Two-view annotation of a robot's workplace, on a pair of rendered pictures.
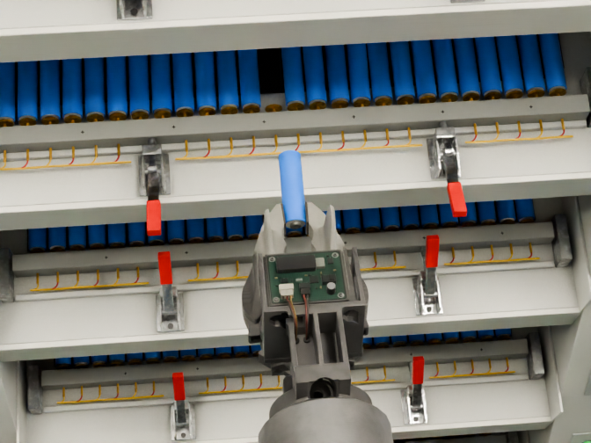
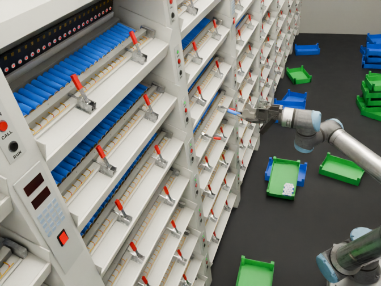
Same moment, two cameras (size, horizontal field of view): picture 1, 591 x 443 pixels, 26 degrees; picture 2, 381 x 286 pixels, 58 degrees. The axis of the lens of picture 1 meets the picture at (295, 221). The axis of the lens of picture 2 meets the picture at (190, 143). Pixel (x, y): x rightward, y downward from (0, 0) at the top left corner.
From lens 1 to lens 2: 1.35 m
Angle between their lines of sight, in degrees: 44
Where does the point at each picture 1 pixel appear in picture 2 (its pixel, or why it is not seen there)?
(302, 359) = (274, 112)
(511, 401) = (229, 154)
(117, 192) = (204, 144)
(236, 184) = (211, 131)
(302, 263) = (260, 104)
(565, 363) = (233, 138)
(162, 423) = (209, 198)
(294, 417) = (286, 112)
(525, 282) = (226, 128)
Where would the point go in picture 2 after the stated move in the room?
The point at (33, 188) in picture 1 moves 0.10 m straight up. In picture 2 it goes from (198, 152) to (195, 135)
